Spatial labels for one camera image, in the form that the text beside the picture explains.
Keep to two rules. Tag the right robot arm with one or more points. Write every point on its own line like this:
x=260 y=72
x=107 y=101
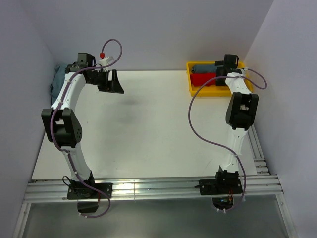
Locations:
x=240 y=115

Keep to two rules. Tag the aluminium side rail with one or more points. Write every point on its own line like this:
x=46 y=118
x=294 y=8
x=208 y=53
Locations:
x=258 y=156

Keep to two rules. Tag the aluminium front rail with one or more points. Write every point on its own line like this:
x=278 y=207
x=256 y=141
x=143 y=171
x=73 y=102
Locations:
x=53 y=191

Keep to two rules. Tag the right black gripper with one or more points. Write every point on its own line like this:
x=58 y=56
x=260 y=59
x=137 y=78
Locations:
x=220 y=83

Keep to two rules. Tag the rolled dark grey t shirt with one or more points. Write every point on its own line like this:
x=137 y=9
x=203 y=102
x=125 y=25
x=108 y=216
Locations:
x=203 y=68

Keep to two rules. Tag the yellow plastic tray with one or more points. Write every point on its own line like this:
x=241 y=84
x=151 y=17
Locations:
x=210 y=90

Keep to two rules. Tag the light blue t shirt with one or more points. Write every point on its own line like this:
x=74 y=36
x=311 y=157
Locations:
x=57 y=82

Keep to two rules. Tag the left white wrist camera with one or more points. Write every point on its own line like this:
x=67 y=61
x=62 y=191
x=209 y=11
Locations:
x=105 y=61

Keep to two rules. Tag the red t shirt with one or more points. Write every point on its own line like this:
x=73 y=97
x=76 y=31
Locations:
x=198 y=79

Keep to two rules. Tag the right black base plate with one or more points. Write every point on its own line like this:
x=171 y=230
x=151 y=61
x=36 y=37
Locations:
x=211 y=187

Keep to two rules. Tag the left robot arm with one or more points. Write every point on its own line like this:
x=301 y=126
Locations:
x=63 y=128

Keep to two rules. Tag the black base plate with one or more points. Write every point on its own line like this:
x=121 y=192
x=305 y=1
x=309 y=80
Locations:
x=211 y=187
x=79 y=191

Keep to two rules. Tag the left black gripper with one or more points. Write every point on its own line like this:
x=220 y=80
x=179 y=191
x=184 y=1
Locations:
x=113 y=86

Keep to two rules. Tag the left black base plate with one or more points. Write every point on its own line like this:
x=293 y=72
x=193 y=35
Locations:
x=79 y=191

